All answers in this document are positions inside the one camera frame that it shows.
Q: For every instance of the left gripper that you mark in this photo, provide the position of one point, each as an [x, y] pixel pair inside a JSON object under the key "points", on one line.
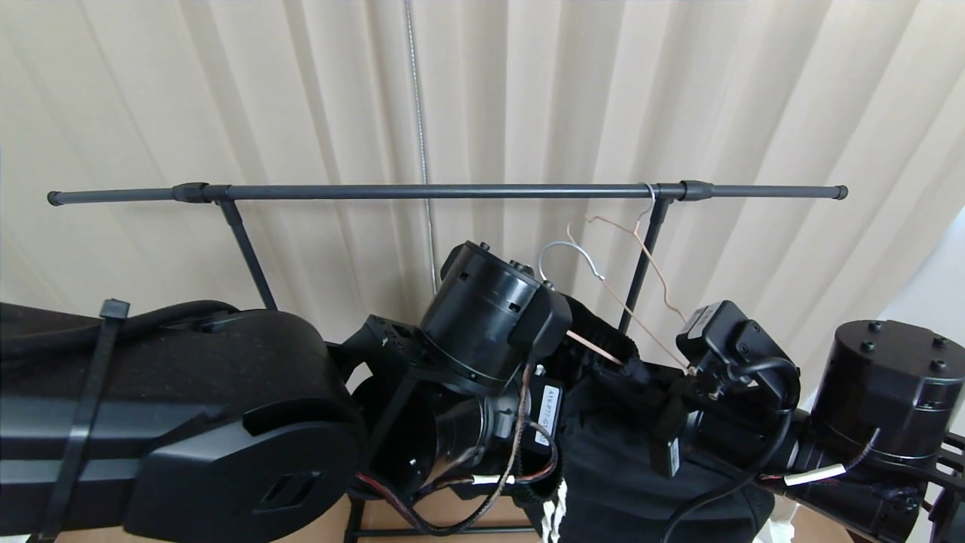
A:
{"points": [[497, 430]]}

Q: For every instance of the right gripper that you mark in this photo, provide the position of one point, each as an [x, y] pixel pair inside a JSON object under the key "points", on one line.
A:
{"points": [[724, 441]]}

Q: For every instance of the black shorts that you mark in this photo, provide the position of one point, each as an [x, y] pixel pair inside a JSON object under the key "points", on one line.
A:
{"points": [[618, 467]]}

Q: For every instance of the pink clothes hanger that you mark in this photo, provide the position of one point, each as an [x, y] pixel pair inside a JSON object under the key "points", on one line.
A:
{"points": [[595, 348], [614, 222]]}

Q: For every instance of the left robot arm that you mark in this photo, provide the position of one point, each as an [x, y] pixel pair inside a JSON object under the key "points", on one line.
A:
{"points": [[188, 422]]}

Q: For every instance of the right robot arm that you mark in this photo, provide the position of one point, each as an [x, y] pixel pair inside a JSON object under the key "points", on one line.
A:
{"points": [[882, 385]]}

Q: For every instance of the black clothes rack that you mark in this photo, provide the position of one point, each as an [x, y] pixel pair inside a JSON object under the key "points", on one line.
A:
{"points": [[377, 191]]}

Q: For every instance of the beige curtain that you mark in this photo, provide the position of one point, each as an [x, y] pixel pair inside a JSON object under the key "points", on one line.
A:
{"points": [[754, 90]]}

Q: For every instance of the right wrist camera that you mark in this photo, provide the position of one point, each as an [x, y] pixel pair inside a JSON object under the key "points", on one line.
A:
{"points": [[731, 339]]}

